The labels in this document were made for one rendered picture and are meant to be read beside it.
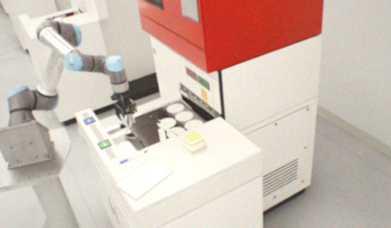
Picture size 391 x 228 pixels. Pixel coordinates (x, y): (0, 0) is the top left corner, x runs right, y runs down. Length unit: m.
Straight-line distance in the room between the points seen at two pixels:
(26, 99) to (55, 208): 0.68
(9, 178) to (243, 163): 1.21
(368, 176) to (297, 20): 1.50
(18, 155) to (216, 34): 1.21
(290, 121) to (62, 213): 1.47
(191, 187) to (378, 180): 1.83
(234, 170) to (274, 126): 0.65
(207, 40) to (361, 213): 1.68
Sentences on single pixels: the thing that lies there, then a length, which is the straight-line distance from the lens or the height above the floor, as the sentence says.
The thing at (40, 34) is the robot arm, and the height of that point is 1.48.
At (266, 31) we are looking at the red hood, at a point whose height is 1.34.
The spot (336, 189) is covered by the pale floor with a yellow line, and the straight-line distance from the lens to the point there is 2.99.
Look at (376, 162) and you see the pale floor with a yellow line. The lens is 3.28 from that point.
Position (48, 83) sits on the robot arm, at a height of 1.16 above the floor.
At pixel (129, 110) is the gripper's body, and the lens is 1.77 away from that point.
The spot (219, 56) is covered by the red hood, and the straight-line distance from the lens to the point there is 1.82.
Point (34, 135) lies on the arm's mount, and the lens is 2.12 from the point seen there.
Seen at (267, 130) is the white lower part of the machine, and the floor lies 0.74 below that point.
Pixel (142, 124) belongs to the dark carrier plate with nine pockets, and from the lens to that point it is 2.12.
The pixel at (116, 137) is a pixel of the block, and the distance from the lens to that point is 2.06.
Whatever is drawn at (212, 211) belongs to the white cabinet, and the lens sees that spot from 1.77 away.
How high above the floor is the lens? 2.06
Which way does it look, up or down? 33 degrees down
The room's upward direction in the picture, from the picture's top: 7 degrees counter-clockwise
